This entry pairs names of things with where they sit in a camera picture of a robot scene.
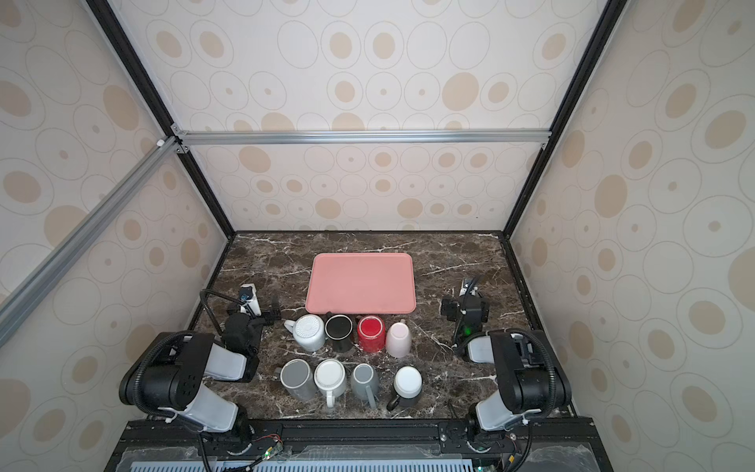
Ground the pink mug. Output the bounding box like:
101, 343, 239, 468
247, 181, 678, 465
385, 321, 412, 359

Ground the black mug white base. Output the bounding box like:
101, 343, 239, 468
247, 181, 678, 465
387, 366, 423, 411

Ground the grey mug white interior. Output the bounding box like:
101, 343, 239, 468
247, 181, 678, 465
351, 363, 379, 409

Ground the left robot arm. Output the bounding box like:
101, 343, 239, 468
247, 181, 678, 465
118, 307, 281, 441

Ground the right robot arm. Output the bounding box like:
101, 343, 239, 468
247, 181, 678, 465
440, 292, 572, 434

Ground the white ribbed mug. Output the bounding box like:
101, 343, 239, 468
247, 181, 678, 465
284, 314, 326, 352

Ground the dark grey mug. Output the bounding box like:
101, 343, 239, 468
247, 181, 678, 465
275, 359, 320, 402

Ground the black mug white rim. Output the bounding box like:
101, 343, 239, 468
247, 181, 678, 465
324, 314, 354, 353

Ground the white mug front row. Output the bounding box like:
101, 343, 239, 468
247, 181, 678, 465
314, 359, 348, 409

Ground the red mug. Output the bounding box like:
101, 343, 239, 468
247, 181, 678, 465
357, 316, 385, 353

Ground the pink rectangular tray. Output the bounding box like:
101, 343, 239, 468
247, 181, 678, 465
306, 253, 417, 315

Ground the horizontal aluminium bar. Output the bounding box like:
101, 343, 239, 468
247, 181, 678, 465
177, 128, 552, 146

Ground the diagonal aluminium bar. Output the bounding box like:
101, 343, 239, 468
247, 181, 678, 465
1, 136, 179, 344

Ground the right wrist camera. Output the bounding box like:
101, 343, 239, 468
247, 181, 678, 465
459, 277, 479, 297

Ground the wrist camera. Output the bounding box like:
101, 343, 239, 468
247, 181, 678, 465
459, 277, 479, 297
239, 283, 261, 318

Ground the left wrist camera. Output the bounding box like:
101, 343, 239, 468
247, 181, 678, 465
239, 283, 261, 318

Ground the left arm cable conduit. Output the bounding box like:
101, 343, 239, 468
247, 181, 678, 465
199, 288, 246, 337

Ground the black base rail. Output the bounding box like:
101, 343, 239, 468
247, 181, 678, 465
106, 417, 612, 471

